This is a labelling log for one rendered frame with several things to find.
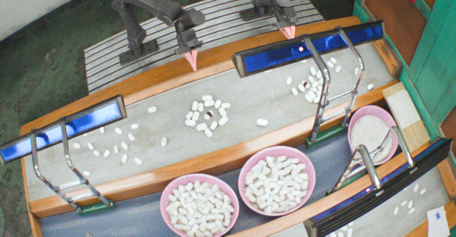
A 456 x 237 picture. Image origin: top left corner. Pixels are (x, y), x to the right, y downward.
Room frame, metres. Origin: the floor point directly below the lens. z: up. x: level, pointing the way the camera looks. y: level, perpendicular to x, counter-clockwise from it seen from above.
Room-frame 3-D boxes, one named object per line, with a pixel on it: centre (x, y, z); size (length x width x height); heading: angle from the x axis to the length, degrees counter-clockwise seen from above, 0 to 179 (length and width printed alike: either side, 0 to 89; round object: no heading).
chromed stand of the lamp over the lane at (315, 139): (0.74, -0.35, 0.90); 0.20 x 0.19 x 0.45; 106
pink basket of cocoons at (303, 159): (0.47, -0.15, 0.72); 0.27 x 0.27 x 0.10
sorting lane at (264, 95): (0.76, 0.11, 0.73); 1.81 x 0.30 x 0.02; 106
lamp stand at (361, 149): (0.35, -0.45, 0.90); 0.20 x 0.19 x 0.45; 106
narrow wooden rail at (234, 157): (0.59, 0.06, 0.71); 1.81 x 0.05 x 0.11; 106
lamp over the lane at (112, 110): (0.55, 0.60, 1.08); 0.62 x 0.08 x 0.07; 106
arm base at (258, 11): (1.34, -0.19, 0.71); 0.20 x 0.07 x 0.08; 107
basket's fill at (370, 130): (0.59, -0.57, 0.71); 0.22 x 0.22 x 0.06
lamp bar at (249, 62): (0.82, -0.33, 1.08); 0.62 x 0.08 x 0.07; 106
